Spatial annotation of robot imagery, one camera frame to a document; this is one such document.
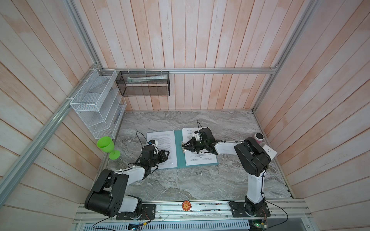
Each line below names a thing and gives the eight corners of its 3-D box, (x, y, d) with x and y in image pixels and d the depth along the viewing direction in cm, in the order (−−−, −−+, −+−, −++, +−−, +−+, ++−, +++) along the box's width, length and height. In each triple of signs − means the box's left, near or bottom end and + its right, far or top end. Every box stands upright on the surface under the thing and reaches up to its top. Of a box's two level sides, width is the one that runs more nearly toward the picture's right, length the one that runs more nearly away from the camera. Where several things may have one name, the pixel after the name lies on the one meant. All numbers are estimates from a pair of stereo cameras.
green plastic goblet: (106, 160, 95) (94, 147, 82) (110, 149, 100) (99, 136, 87) (118, 160, 95) (108, 147, 82) (122, 149, 100) (113, 136, 87)
